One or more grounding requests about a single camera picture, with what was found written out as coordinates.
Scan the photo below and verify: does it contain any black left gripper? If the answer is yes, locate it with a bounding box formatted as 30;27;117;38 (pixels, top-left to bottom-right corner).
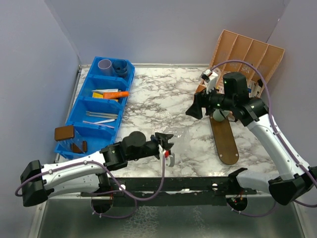
127;132;173;161

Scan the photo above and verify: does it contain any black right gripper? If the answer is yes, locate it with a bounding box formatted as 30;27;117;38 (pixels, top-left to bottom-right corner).
186;83;235;119

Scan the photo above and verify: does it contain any green plastic cup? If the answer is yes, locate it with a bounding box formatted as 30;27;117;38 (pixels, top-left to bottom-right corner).
212;110;228;122

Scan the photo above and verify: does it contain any dark blue plastic cup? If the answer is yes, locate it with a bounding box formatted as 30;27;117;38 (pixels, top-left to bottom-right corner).
112;59;128;78

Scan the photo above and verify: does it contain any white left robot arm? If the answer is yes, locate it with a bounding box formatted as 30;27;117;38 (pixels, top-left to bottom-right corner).
15;131;174;207

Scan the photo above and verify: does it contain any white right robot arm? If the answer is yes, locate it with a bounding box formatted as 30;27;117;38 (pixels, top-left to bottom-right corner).
186;72;317;205

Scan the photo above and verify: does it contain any brown oval wooden tray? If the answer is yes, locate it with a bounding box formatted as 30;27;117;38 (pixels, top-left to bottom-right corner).
210;117;239;165

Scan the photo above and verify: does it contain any blue plastic bin organizer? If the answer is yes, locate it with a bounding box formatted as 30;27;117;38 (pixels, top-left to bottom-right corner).
66;57;135;155

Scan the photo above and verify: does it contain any peach compartment organizer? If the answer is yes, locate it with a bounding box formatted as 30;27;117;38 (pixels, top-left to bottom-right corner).
193;29;285;100

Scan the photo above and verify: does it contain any lilac plastic cup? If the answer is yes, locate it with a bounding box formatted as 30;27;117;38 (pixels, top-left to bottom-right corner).
98;59;112;76

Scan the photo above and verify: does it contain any brown lid clear box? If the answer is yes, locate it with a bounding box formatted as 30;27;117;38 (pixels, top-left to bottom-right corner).
54;125;88;154

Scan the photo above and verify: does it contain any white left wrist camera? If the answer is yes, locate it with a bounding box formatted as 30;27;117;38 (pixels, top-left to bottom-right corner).
158;145;175;167

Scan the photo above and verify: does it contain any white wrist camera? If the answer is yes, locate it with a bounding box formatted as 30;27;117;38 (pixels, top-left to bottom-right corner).
158;145;175;167
201;69;219;94

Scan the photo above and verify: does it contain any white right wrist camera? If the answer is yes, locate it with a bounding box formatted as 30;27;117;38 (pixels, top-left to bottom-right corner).
201;69;219;94

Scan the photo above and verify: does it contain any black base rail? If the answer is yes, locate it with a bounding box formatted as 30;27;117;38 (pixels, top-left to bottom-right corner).
81;175;256;207

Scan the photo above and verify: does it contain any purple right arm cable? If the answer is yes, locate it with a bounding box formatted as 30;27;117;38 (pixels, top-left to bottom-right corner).
209;59;317;219

